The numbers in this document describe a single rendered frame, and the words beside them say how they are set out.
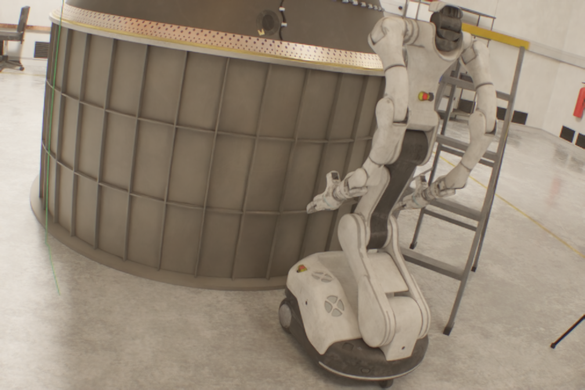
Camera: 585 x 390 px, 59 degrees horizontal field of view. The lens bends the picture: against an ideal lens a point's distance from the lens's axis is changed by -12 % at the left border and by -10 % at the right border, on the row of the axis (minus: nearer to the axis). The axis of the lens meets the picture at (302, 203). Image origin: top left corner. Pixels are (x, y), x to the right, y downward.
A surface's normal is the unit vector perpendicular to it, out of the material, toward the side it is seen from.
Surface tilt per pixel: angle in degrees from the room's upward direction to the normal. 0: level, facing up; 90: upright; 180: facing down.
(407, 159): 111
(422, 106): 82
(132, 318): 0
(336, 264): 68
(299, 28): 62
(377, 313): 86
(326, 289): 38
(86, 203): 90
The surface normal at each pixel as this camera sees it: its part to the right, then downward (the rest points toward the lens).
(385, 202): 0.35, 0.69
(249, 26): 0.27, -0.09
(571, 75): -0.94, -0.07
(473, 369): 0.19, -0.92
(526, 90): 0.29, 0.39
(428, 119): 0.48, 0.25
